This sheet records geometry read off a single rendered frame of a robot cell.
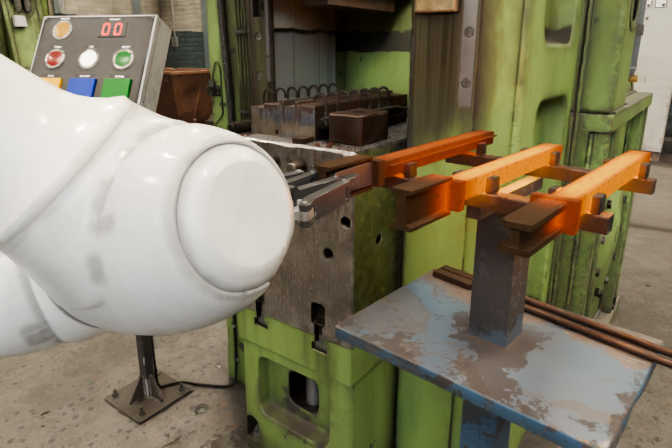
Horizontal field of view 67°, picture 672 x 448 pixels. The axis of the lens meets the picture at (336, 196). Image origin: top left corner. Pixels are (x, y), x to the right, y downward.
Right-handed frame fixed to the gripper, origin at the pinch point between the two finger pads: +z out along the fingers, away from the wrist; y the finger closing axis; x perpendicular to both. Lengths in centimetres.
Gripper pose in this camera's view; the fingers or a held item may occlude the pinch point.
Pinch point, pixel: (346, 177)
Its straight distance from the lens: 63.4
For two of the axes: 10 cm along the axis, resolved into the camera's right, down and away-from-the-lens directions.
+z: 6.7, -2.5, 7.0
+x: -0.3, -9.5, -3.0
